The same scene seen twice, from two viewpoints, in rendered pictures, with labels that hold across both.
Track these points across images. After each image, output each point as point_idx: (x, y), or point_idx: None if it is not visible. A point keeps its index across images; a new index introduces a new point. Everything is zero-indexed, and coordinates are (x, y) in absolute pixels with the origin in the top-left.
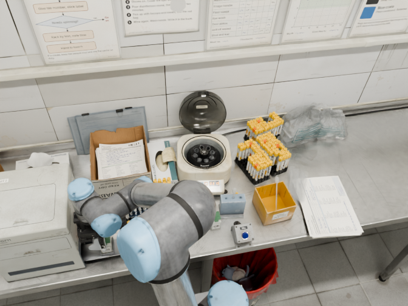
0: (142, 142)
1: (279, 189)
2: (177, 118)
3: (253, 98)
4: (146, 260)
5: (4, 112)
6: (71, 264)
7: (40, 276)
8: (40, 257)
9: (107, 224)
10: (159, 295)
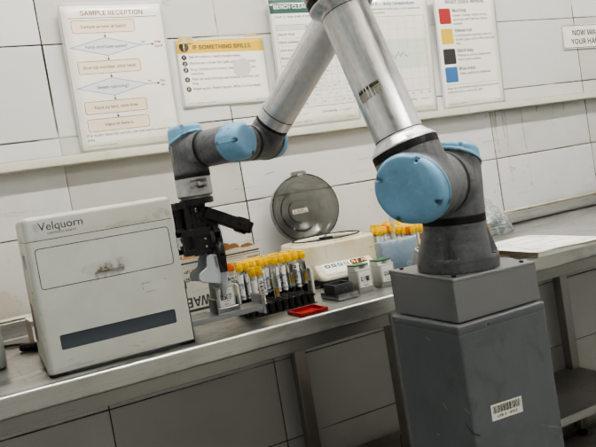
0: None
1: None
2: (269, 245)
3: (364, 204)
4: None
5: (11, 241)
6: (170, 324)
7: (115, 363)
8: (122, 288)
9: (240, 123)
10: (351, 30)
